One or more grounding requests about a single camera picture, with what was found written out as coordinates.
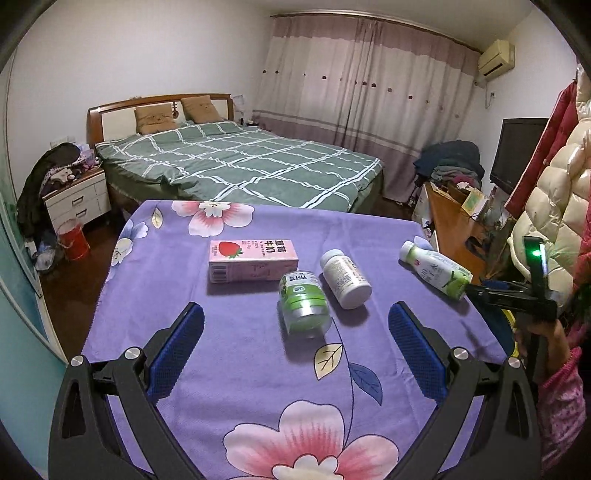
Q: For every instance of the wooden bed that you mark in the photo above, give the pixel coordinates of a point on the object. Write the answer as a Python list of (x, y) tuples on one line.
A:
[(93, 129)]

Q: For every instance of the purple floral tablecloth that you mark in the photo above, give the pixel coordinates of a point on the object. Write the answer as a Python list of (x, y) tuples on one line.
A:
[(258, 369)]

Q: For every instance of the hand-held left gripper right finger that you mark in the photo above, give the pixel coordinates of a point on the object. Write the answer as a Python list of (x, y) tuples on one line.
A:
[(413, 341)]

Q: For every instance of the pink strawberry milk carton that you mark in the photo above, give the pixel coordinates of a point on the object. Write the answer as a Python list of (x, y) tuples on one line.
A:
[(249, 267)]

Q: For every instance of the red coat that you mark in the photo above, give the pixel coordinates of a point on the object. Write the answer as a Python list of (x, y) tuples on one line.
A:
[(561, 120)]

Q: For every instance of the pink beige curtain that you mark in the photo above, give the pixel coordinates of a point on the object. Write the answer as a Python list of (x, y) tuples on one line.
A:
[(369, 92)]

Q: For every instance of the crumpled plastic bag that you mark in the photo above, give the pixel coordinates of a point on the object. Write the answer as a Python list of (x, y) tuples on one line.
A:
[(44, 254)]

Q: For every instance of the green plaid duvet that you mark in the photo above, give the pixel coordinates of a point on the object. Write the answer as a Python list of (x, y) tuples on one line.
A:
[(240, 161)]

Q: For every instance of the pile of dark clothes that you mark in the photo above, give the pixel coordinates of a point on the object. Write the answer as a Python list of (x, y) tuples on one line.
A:
[(448, 161)]

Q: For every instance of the black television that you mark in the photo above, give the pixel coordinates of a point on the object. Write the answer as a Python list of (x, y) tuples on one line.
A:
[(517, 152)]

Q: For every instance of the dark clothes heap on nightstand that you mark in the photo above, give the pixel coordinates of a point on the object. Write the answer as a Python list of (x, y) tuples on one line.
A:
[(46, 166)]

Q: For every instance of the white nightstand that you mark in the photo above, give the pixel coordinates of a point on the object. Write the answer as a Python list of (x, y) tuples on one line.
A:
[(78, 203)]

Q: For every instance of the green label tea bottle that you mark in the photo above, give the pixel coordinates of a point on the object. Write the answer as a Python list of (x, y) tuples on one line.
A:
[(434, 272)]

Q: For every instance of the red bucket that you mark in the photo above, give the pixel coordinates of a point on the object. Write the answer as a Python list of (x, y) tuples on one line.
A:
[(74, 242)]

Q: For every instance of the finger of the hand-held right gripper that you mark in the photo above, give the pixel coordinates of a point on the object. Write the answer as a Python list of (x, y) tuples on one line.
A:
[(485, 295)]

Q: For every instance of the green paper box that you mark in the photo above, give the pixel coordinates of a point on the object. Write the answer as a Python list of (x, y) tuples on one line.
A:
[(473, 201)]

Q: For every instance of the yellow-rimmed trash bin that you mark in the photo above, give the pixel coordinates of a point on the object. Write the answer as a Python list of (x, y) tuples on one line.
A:
[(509, 317)]

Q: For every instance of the beige air conditioner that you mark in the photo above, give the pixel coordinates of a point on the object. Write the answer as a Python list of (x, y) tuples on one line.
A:
[(496, 57)]

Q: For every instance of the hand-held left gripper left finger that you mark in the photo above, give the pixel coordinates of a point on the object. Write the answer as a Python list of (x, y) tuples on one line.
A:
[(180, 341)]

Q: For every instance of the person's right hand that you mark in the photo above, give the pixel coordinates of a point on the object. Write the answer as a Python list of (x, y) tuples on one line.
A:
[(555, 344)]

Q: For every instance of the white pill bottle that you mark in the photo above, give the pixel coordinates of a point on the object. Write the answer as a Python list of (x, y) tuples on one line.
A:
[(346, 281)]

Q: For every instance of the brown pillow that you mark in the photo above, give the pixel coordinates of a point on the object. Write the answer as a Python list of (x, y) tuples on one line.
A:
[(198, 108), (154, 119)]

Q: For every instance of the wooden desk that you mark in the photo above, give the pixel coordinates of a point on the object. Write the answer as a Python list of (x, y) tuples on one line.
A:
[(448, 226)]

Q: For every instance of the cream puffer jacket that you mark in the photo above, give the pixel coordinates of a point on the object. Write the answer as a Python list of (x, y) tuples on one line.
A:
[(563, 198)]

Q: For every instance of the frosted glass sliding door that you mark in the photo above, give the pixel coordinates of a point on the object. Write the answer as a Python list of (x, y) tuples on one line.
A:
[(18, 300)]

